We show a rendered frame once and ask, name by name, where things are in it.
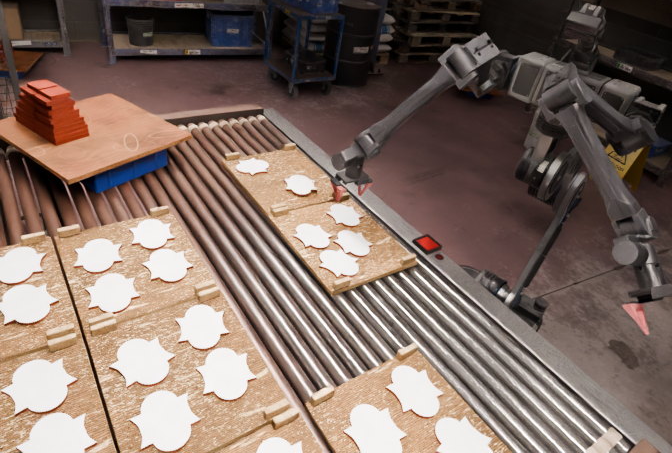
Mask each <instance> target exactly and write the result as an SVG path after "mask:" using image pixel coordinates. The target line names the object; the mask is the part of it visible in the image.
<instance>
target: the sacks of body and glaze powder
mask: <svg viewBox="0 0 672 453"><path fill-rule="evenodd" d="M283 12H284V11H283ZM284 13H285V14H286V15H287V16H288V17H289V18H287V19H286V20H284V23H285V24H286V25H287V27H285V28H284V29H282V32H283V33H284V34H282V43H281V44H282V45H283V46H292V48H291V49H295V39H296V30H297V20H298V19H297V18H295V17H293V16H291V15H289V14H288V13H286V12H284ZM307 21H308V20H302V22H301V31H300V40H299V49H304V46H305V38H306V29H307ZM327 21H328V20H311V26H310V34H309V42H308V50H310V51H312V52H313V53H315V54H316V55H318V56H323V52H322V50H323V49H324V43H325V35H326V28H327V27H326V24H327ZM394 22H395V19H394V18H393V17H392V16H390V15H388V14H386V13H385V16H384V20H383V23H382V28H381V36H380V41H379V46H378V51H377V58H376V61H375V64H387V61H388V58H389V53H388V52H386V51H390V50H391V47H390V46H389V45H388V44H386V43H385V42H388V41H390V40H392V39H393V37H392V36H391V35H390V34H391V33H393V32H394V31H395V29H394V28H393V27H392V26H391V25H390V24H392V23H394Z"/></svg>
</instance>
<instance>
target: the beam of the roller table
mask: <svg viewBox="0 0 672 453"><path fill-rule="evenodd" d="M263 116H264V117H265V118H266V119H267V120H268V121H269V122H270V123H271V124H272V125H273V126H274V127H275V128H276V129H278V130H279V131H280V132H281V133H282V134H283V135H284V136H285V137H287V138H288V139H289V140H290V141H291V142H292V143H295V144H296V146H297V147H298V148H299V149H300V150H301V151H302V152H303V153H304V154H306V155H307V156H308V157H309V158H310V159H311V160H312V161H313V162H314V163H316V164H317V165H318V166H319V167H320V168H321V169H322V170H323V171H325V172H326V173H327V174H328V175H329V176H330V177H331V178H334V177H335V175H336V173H337V172H341V171H345V169H343V170H341V171H337V170H336V169H335V168H334V167H333V166H332V163H331V157H330V156H329V155H327V154H326V153H325V152H324V151H323V150H322V149H320V148H319V147H318V146H317V145H316V144H314V143H313V142H312V141H311V140H310V139H309V138H307V137H306V136H305V135H304V134H303V133H301V132H300V131H299V130H298V129H297V128H296V127H294V126H293V125H292V124H291V123H290V122H288V121H287V120H286V119H285V118H284V117H283V116H281V115H280V114H279V113H278V112H277V111H275V110H274V109H273V108H270V109H264V114H263ZM339 182H340V183H341V184H342V185H341V186H342V187H343V188H345V189H346V190H347V192H348V193H349V194H350V195H351V196H352V197H354V198H355V199H356V200H357V201H358V202H359V203H360V204H361V205H363V206H364V207H365V208H366V209H367V210H368V211H369V212H370V213H371V214H373V215H374V216H375V217H376V218H377V219H378V220H379V221H380V222H382V223H383V224H384V225H385V226H386V227H387V228H388V229H389V230H390V231H392V232H393V233H394V234H395V235H396V236H397V237H398V238H399V239H401V240H402V241H403V242H404V243H405V244H406V245H407V246H408V247H409V248H411V249H412V250H413V251H414V252H415V253H416V254H417V255H418V256H420V257H421V258H422V259H423V260H424V261H425V262H426V263H427V264H428V265H430V266H431V267H432V268H433V269H434V270H435V271H436V272H437V273H439V274H440V275H441V276H442V277H443V278H444V279H445V280H446V281H447V282H449V283H450V284H451V285H452V286H453V287H454V288H455V289H456V290H458V291H459V292H460V293H461V294H462V295H463V296H464V297H465V298H466V299H468V300H469V301H470V302H471V303H472V304H473V305H474V306H475V307H477V308H478V309H479V310H480V311H481V312H482V313H483V314H484V315H485V316H487V317H488V318H489V319H490V320H491V321H492V322H493V323H494V324H496V325H497V326H498V327H499V328H500V329H501V330H502V331H503V332H505V333H506V334H507V335H508V336H509V337H510V338H511V339H512V340H513V341H515V342H516V343H517V344H518V345H519V346H520V347H521V348H522V349H524V350H525V351H526V352H527V353H528V354H529V355H530V356H531V357H532V358H534V359H535V360H536V361H537V362H538V363H539V364H540V365H541V366H543V367H544V368H545V369H546V370H547V371H548V372H549V373H550V374H551V375H553V376H554V377H555V378H556V379H557V380H558V381H559V382H560V383H562V384H563V385H564V386H565V387H566V388H567V389H568V390H569V391H570V392H572V393H573V394H574V395H575V396H576V397H577V398H578V399H579V400H581V401H582V402H583V403H584V404H585V405H586V406H587V407H588V408H589V409H591V410H592V411H593V412H594V413H595V414H596V415H597V416H598V417H600V418H601V419H602V420H603V421H604V422H605V423H606V424H607V425H608V426H610V427H613V428H614V429H615V430H616V431H617V432H618V433H620V434H621V435H622V437H623V439H624V440H625V441H626V442H627V443H629V444H630V445H631V448H630V449H629V450H628V451H627V452H626V453H629V452H630V450H631V449H632V448H633V447H634V446H635V445H636V444H637V443H638V442H639V441H640V440H641V439H642V438H644V439H646V440H647V441H648V442H649V443H650V444H651V445H653V446H654V447H655V448H656V449H657V450H658V451H660V452H661V453H672V446H671V445H670V444H669V443H667V442H666V441H665V440H664V439H663V438H662V437H660V436H659V435H658V434H657V433H656V432H654V431H653V430H652V429H651V428H650V427H649V426H647V425H646V424H645V423H644V422H643V421H641V420H640V419H639V418H638V417H637V416H636V415H634V414H633V413H632V412H631V411H630V410H628V409H627V408H626V407H625V406H624V405H623V404H621V403H620V402H619V401H618V400H617V399H615V398H614V397H613V396H612V395H611V394H610V393H608V392H607V391H606V390H605V389H604V388H602V387H601V386H600V385H599V384H598V383H597V382H595V381H594V380H593V379H592V378H591V377H589V376H588V375H587V374H586V373H585V372H584V371H582V370H581V369H580V368H579V367H578V366H577V365H575V364H574V363H573V362H572V361H571V360H569V359H568V358H567V357H566V356H565V355H564V354H562V353H561V352H560V351H559V350H558V349H556V348H555V347H554V346H553V345H552V344H551V343H549V342H548V341H547V340H546V339H545V338H543V337H542V336H541V335H540V334H539V333H538V332H536V331H535V330H534V329H533V328H532V327H530V326H529V325H528V324H527V323H526V322H525V321H523V320H522V319H521V318H520V317H519V316H517V315H516V314H515V313H514V312H513V311H512V310H510V309H509V308H508V307H507V306H506V305H504V304H503V303H502V302H501V301H500V300H499V299H497V298H496V297H495V296H494V295H493V294H492V293H490V292H489V291H488V290H487V289H486V288H484V287H483V286H482V285H481V284H480V283H479V282H477V281H476V280H475V279H474V278H473V277H471V276H470V275H469V274H468V273H467V272H466V271H464V270H463V269H462V268H461V267H460V266H458V265H457V264H456V263H455V262H454V261H453V260H451V259H450V258H449V257H448V256H447V255H445V254H444V253H443V252H442V251H441V250H439V251H436V252H433V253H431V254H428V255H426V254H424V253H423V252H422V251H421V250H420V249H419V248H418V247H416V246H415V245H414V244H413V243H412V241H413V239H415V238H417V237H420V236H423V235H422V234H421V233H419V232H418V231H417V230H416V229H415V228H414V227H412V226H411V225H410V224H409V223H408V222H407V221H405V220H404V219H403V218H402V217H401V216H399V215H398V214H397V213H396V212H395V211H394V210H392V209H391V208H390V207H389V206H388V205H386V204H385V203H384V202H383V201H382V200H381V199H379V198H378V197H377V196H376V195H375V194H373V193H372V192H371V191H370V190H369V189H367V190H366V191H365V192H364V193H363V194H362V196H361V197H360V196H359V195H358V186H357V185H355V184H354V182H353V183H348V184H347V185H344V184H343V183H342V182H343V181H339ZM436 254H440V255H442V256H443V257H444V259H443V260H438V259H436V258H435V255H436Z"/></svg>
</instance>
